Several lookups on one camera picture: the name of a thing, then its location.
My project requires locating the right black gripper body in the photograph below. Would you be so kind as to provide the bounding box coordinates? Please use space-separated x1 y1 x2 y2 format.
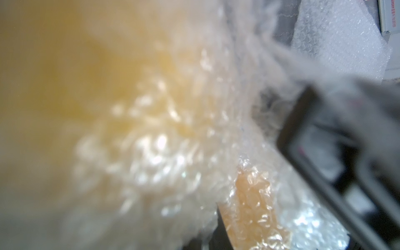
312 77 400 219

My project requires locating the amber glass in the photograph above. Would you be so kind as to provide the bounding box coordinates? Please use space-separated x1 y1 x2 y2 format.
1 1 349 250

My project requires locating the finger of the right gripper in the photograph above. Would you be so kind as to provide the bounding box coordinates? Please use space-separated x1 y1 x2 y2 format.
277 84 400 250

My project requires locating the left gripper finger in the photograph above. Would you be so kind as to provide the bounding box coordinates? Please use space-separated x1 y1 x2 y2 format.
182 209 234 250

